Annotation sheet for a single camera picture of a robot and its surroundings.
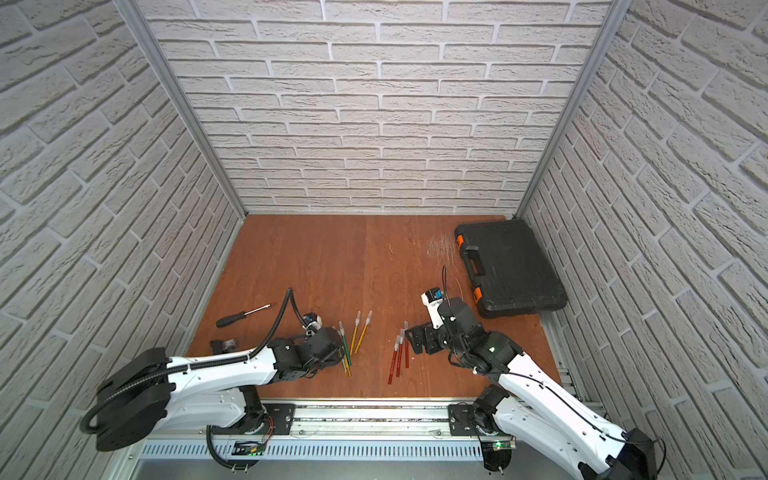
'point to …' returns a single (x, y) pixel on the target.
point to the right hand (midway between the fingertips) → (424, 328)
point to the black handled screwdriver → (239, 316)
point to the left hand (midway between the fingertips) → (341, 348)
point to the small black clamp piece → (224, 346)
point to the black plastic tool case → (508, 272)
